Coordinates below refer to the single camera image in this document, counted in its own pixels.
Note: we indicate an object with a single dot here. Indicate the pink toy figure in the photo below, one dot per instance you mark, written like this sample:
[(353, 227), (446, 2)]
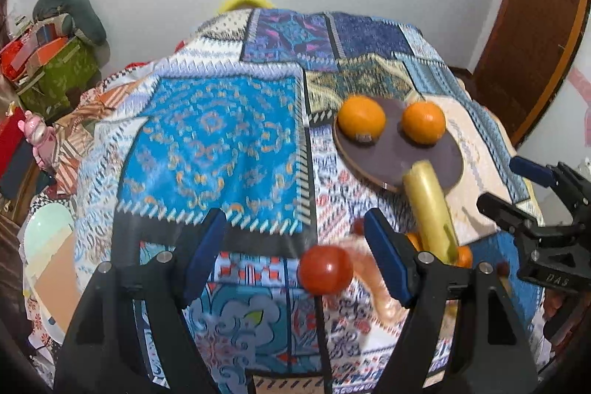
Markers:
[(38, 138)]

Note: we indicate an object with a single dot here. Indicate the brown round plate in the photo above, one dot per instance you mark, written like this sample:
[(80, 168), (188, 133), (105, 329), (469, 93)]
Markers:
[(406, 158)]

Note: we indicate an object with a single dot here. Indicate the small orange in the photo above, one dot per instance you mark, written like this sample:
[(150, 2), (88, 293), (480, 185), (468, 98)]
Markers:
[(464, 256), (413, 240)]

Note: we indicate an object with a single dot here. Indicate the yellow banana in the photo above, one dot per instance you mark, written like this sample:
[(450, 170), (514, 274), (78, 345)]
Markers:
[(427, 204), (448, 239)]

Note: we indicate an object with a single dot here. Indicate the peeled pomelo piece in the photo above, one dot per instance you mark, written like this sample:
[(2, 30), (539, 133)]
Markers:
[(362, 258)]

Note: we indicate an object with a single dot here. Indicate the brown wooden door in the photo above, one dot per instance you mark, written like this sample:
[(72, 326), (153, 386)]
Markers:
[(531, 29)]

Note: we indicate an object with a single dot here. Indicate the red tomato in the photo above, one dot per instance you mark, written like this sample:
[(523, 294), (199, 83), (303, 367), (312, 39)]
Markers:
[(325, 269)]

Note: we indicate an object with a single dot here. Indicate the red box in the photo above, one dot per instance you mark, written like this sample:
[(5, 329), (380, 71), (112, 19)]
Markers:
[(10, 131)]

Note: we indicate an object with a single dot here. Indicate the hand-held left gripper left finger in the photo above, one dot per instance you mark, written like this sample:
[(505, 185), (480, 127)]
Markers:
[(207, 251)]

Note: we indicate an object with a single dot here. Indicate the small dark red fruit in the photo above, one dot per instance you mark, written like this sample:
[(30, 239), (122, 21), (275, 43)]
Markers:
[(503, 268), (356, 227)]

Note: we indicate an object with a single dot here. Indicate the green bag with clothes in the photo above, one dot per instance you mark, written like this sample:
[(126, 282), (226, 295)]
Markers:
[(69, 71)]

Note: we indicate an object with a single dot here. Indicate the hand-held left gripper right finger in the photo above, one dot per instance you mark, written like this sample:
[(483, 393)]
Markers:
[(388, 255)]

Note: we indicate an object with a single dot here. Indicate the large orange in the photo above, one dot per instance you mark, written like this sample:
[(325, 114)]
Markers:
[(422, 121), (360, 114)]

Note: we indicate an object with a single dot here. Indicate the orange cardboard box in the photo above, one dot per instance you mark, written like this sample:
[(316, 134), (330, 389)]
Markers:
[(27, 52)]

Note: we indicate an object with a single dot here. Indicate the patchwork printed blanket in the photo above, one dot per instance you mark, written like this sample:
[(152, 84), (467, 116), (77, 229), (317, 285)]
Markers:
[(207, 144)]

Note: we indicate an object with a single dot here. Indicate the pastel printed bed sheet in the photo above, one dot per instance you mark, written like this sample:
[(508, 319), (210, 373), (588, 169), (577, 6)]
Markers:
[(46, 232)]

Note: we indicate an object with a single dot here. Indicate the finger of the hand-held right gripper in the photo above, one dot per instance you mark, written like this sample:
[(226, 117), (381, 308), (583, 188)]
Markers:
[(531, 170), (503, 209)]

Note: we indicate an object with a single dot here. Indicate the orange patterned cloth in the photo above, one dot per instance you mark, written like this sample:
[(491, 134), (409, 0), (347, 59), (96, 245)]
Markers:
[(92, 108)]

